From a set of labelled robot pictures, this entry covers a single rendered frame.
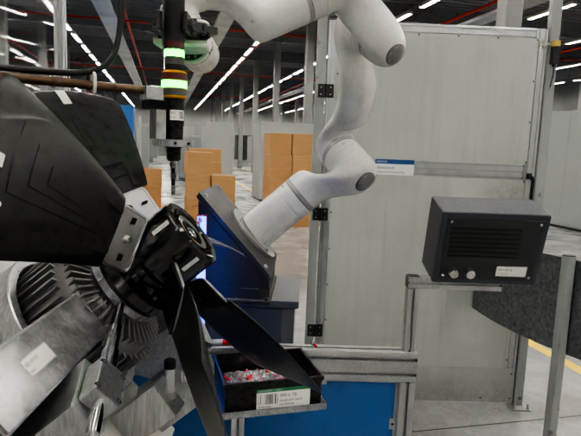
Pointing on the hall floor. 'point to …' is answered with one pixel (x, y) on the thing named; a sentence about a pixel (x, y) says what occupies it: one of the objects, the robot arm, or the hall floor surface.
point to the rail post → (405, 409)
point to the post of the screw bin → (236, 426)
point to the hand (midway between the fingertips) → (173, 22)
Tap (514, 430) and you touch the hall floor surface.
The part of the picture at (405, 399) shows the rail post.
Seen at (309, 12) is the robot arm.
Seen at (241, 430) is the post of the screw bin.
